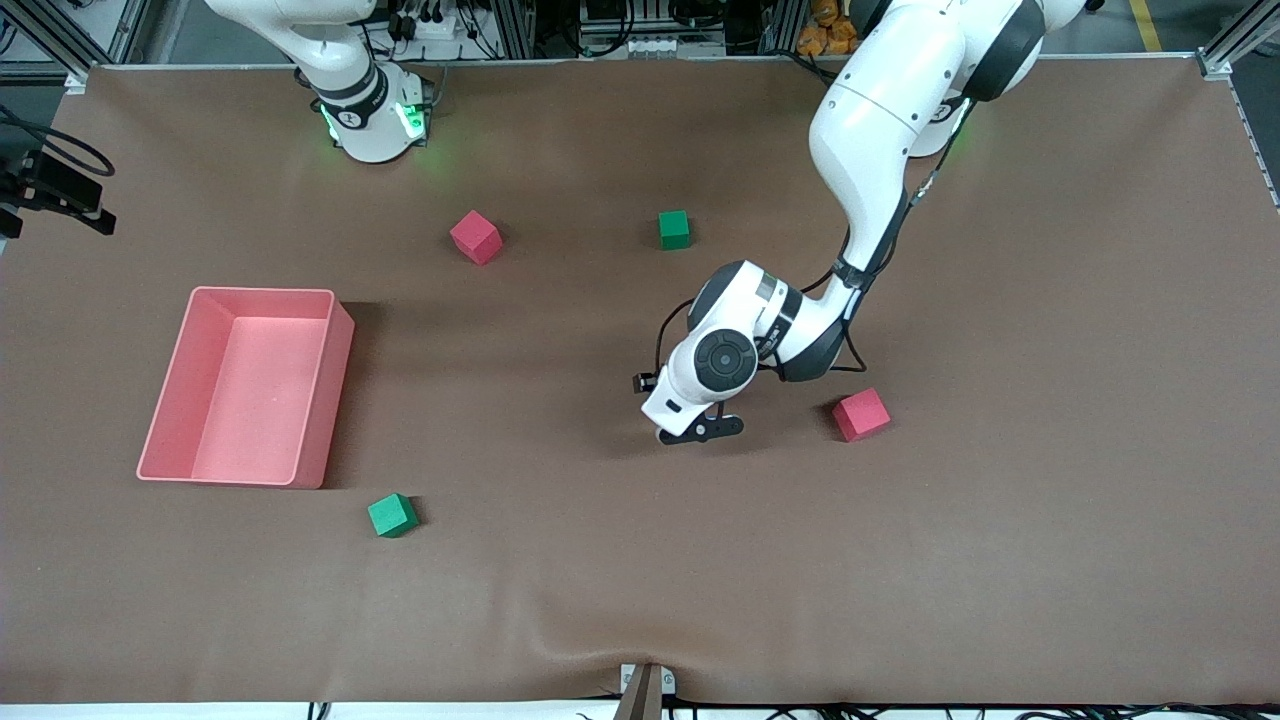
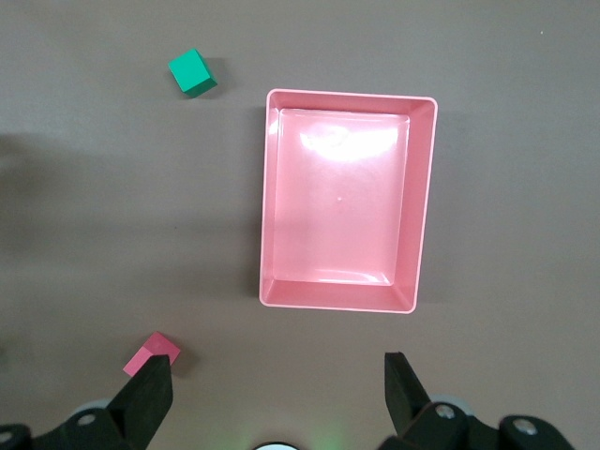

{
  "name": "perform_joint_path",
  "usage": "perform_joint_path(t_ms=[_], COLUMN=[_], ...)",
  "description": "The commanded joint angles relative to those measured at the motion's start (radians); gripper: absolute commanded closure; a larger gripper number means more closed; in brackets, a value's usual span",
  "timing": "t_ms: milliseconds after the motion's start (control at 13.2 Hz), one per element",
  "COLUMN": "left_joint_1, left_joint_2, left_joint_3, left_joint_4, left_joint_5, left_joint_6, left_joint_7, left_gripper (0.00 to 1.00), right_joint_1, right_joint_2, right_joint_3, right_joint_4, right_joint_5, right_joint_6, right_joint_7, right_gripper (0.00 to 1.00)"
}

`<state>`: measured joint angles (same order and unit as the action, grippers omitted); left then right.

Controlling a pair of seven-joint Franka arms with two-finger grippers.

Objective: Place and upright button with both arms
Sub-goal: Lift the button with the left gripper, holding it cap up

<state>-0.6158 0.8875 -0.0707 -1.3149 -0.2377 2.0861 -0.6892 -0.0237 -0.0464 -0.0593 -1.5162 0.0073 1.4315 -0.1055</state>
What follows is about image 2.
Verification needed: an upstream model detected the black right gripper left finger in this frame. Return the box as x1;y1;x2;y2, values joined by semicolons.
0;354;173;450

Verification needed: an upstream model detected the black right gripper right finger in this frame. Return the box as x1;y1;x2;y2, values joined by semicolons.
379;351;578;450

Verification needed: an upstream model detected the pink foam cube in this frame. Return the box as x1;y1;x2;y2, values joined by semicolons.
122;331;182;379

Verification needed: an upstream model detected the brown table cover sheet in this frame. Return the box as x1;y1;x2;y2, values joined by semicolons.
0;0;600;450

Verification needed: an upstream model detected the pink plastic bin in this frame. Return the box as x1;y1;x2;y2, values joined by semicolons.
257;87;440;314

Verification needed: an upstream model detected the green foam cube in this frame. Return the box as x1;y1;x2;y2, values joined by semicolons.
167;48;219;100

